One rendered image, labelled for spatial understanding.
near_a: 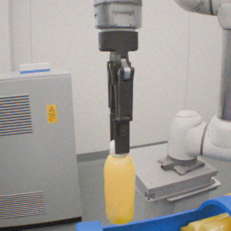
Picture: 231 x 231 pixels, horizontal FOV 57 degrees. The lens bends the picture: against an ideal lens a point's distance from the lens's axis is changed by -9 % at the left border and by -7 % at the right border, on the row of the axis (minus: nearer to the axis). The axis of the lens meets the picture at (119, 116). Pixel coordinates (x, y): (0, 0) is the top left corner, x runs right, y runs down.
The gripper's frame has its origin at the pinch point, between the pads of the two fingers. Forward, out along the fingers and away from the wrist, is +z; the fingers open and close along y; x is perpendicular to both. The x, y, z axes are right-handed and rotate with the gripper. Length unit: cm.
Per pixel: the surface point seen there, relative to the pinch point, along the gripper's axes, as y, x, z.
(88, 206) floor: -158, -1, 147
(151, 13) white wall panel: -273, 108, -65
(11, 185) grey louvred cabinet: -124, -67, 90
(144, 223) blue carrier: -7.8, 9.3, 34.4
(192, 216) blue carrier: -8.2, 27.0, 36.6
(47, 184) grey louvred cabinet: -128, -35, 94
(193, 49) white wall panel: -282, 183, -15
